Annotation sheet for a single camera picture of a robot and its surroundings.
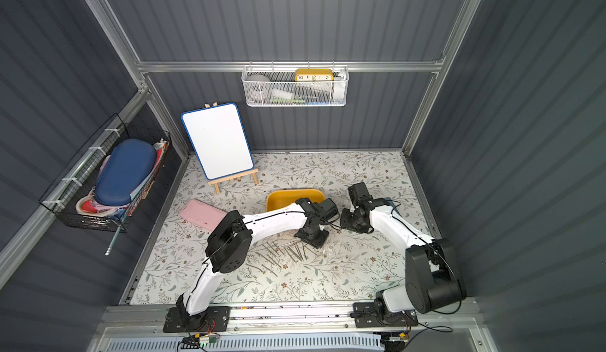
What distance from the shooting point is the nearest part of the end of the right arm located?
2.10 feet

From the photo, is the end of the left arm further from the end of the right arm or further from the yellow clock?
the yellow clock

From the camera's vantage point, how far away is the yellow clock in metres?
0.88

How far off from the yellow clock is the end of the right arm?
44 centimetres

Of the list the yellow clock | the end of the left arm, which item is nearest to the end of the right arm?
the end of the left arm
